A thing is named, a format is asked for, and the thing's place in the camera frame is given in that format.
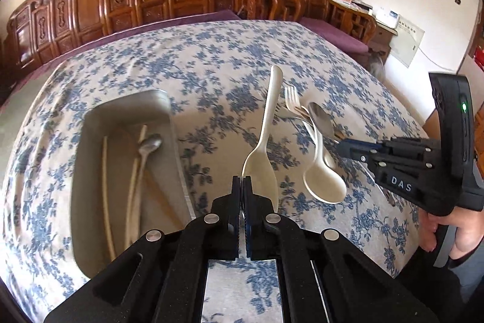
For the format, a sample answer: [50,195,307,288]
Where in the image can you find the red object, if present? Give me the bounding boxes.
[469,45,484,74]

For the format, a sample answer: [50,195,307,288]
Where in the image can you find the white wall cable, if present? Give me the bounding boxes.
[416,45,460,72]

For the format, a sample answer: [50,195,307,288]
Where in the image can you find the short purple seat cushion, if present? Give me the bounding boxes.
[299,17,369,55]

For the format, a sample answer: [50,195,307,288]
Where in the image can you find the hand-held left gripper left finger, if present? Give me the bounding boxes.
[43,175,243,323]

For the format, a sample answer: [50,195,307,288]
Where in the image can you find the blue floral tablecloth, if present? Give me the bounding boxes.
[0,19,432,323]

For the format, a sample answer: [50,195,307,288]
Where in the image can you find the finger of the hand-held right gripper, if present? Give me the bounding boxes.
[339,136,442,158]
[336,145,440,177]

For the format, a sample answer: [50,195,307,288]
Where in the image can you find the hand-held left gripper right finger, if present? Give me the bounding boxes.
[242,175,430,323]

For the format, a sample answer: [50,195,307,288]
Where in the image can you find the white leaning board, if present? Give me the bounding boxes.
[389,18,426,68]

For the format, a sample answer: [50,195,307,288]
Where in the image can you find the person's right hand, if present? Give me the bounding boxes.
[417,207,484,261]

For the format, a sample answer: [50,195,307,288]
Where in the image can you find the wooden side table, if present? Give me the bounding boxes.
[352,0,397,61]

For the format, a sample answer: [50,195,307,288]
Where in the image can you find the rectangular metal tin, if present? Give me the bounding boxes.
[70,89,197,280]

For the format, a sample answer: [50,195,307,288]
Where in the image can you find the grey fluffy duster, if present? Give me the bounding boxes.
[367,52,386,81]

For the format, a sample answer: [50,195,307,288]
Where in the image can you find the white plastic spoon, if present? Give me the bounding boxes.
[241,65,284,212]
[300,107,348,205]

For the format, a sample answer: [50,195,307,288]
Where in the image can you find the metal fork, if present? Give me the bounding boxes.
[283,85,314,127]
[274,104,311,121]

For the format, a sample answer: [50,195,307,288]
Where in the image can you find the white desk device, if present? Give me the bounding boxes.
[374,7,399,29]

